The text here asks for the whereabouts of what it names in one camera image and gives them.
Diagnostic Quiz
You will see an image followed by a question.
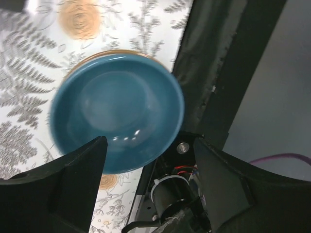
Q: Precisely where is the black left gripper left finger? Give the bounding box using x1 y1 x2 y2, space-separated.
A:
0 136 108 233

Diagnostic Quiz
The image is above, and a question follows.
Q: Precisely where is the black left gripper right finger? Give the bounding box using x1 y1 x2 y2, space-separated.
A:
193 138 311 233

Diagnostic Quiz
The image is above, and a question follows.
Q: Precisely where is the blue ceramic bowl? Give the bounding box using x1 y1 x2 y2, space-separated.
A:
50 50 185 174

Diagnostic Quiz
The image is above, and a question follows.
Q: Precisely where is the floral table mat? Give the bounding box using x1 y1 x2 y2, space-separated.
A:
0 0 192 233

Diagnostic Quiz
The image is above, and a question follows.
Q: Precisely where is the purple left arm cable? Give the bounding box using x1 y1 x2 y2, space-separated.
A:
249 152 311 167

